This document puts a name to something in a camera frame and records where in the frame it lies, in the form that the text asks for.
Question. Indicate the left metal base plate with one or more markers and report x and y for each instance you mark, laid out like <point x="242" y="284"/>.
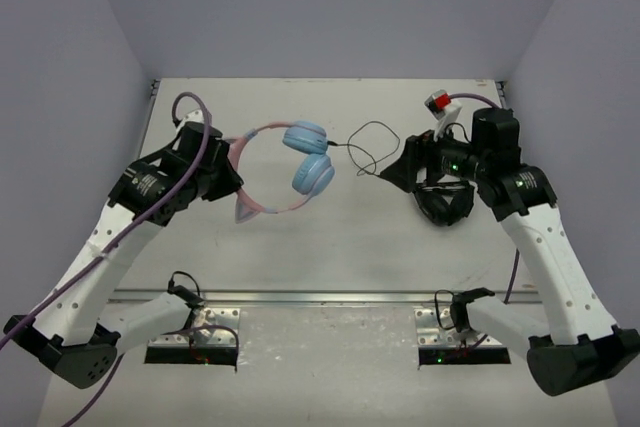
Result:
<point x="215" y="326"/>

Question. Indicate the metal base plate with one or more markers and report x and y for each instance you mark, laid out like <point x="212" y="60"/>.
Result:
<point x="431" y="333"/>
<point x="215" y="326"/>

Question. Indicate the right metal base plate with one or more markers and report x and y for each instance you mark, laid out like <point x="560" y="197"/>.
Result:
<point x="431" y="333"/>

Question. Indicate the aluminium table rail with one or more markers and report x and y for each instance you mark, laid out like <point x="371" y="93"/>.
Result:
<point x="309" y="296"/>

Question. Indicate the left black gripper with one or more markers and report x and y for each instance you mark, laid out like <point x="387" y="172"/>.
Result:
<point x="220" y="167"/>

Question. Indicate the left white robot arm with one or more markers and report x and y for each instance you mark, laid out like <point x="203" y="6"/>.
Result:
<point x="68" y="332"/>

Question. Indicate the black headphones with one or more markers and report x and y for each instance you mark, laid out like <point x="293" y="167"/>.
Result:
<point x="445" y="203"/>

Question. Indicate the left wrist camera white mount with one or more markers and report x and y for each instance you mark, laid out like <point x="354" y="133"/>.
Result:
<point x="195" y="116"/>

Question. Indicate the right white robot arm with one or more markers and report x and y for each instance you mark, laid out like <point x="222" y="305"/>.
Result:
<point x="580" y="343"/>

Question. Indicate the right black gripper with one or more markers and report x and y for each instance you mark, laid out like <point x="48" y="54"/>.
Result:
<point x="418" y="151"/>

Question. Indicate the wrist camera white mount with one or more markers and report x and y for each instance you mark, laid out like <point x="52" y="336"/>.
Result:
<point x="445" y="109"/>
<point x="195" y="116"/>

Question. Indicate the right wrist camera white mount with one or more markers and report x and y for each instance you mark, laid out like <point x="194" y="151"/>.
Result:
<point x="445" y="109"/>

